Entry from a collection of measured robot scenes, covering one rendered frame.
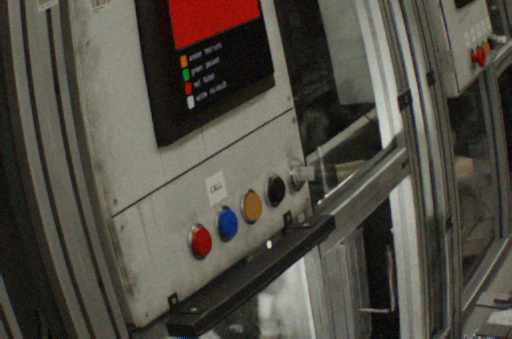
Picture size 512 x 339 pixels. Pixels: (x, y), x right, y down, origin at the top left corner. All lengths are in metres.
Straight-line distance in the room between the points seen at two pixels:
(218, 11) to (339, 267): 0.86
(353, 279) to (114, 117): 1.00
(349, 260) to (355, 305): 0.09
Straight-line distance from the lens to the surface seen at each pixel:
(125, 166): 1.15
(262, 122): 1.39
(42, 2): 1.05
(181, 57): 1.20
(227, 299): 1.22
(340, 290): 2.06
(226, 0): 1.30
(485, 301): 1.80
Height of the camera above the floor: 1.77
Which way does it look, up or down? 12 degrees down
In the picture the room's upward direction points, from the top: 11 degrees counter-clockwise
